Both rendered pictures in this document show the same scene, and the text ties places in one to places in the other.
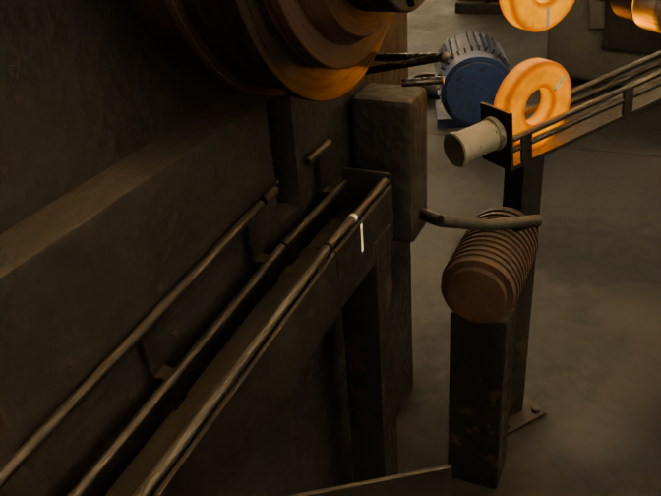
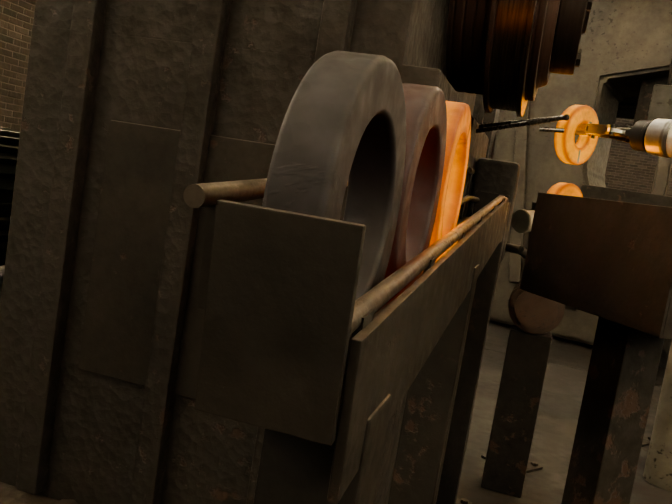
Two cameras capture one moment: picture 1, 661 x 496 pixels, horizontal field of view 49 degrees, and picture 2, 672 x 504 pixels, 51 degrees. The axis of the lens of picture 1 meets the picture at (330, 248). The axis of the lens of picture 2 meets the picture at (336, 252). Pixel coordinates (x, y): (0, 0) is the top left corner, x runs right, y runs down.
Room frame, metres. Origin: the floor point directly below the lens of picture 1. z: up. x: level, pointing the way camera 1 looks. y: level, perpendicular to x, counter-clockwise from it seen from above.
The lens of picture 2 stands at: (-0.54, 0.58, 0.69)
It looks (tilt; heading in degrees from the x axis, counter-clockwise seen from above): 6 degrees down; 349
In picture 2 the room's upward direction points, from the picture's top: 9 degrees clockwise
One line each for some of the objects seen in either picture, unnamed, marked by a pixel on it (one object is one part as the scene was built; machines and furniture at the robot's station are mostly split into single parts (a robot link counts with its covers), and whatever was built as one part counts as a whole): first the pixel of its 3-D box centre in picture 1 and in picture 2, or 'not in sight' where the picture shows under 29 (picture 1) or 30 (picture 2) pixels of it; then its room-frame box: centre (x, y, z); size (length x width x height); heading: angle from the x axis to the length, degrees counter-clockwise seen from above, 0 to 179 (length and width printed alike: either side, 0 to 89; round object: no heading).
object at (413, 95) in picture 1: (389, 163); (489, 210); (1.05, -0.10, 0.68); 0.11 x 0.08 x 0.24; 63
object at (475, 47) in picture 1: (471, 76); not in sight; (3.03, -0.66, 0.17); 0.57 x 0.31 x 0.34; 173
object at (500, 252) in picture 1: (486, 353); (521, 381); (1.07, -0.28, 0.27); 0.22 x 0.13 x 0.53; 153
